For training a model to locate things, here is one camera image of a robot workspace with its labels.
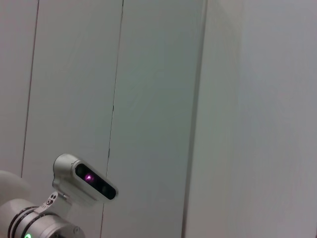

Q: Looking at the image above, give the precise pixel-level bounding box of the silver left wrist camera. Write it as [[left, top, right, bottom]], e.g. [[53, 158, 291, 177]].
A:
[[37, 153, 119, 211]]

